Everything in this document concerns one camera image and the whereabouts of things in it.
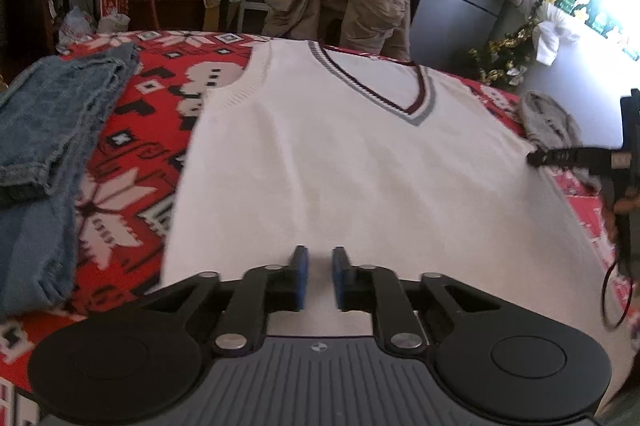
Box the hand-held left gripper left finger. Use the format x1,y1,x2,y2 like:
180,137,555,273
142,245,310,355

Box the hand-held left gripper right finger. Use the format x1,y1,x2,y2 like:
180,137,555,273
331,245,501,355

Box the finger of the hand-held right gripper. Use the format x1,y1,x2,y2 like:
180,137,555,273
526,146,607,168

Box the cream knit vest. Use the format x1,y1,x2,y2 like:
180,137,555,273
160,39,628,387

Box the person's right hand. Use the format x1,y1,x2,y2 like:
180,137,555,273
604,195,639,241

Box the grey garment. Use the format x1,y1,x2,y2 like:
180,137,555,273
517,90,606,194

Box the white tied curtain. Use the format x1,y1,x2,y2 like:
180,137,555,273
532,1,583,67

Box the small Christmas tree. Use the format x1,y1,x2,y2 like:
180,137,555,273
467,14,538,92

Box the red patterned blanket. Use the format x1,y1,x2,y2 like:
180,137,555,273
0,29,640,426

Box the dark chair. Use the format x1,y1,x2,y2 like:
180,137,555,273
320,0,353,50

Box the blue jeans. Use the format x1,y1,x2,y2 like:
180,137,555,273
0,42,141,312

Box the white plastic bag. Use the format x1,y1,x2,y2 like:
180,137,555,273
97,12,132,34
57,6,98,50

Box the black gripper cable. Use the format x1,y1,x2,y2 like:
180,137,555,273
600,256,636,332

